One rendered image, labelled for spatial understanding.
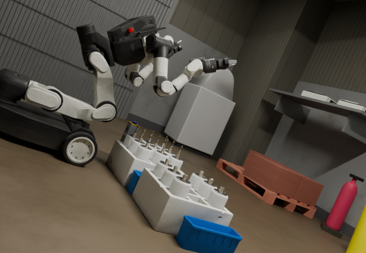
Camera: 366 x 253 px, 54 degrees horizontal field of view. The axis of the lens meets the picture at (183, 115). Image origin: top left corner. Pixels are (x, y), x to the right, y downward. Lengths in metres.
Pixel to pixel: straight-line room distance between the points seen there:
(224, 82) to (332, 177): 1.91
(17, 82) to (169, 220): 1.19
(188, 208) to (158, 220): 0.16
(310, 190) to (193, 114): 1.85
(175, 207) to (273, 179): 2.32
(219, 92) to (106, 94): 3.01
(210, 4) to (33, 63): 2.79
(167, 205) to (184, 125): 3.37
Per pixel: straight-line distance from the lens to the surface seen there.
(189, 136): 5.10
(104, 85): 2.38
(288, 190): 4.11
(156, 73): 2.20
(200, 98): 5.04
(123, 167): 2.25
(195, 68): 2.25
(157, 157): 2.26
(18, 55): 5.16
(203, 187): 1.98
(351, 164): 4.66
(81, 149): 2.21
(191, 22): 5.78
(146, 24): 2.39
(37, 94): 2.29
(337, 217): 4.08
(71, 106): 2.37
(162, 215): 1.74
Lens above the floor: 0.60
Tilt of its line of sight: 2 degrees down
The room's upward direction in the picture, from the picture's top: 24 degrees clockwise
